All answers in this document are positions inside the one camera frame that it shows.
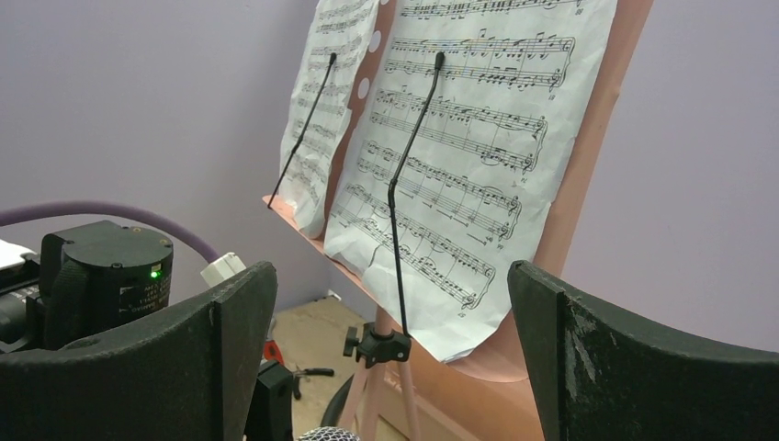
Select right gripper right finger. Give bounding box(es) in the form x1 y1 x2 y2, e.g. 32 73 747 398
507 261 778 440

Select black handled pliers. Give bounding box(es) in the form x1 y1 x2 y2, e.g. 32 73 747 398
290 367 336 401

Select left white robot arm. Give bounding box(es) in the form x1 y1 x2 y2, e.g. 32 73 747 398
1 221 293 440

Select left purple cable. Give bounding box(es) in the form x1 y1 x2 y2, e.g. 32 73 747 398
0 200 221 264

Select sheet music page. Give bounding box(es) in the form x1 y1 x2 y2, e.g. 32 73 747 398
324 1 617 362
276 0 378 238

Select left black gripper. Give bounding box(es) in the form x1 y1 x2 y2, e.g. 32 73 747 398
244 361 294 441

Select black curved hose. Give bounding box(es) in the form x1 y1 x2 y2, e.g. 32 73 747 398
319 374 356 428

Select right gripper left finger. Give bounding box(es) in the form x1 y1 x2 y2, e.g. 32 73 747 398
1 262 277 440

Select red handled adjustable wrench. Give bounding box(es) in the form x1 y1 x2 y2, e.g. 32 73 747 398
263 337 285 365

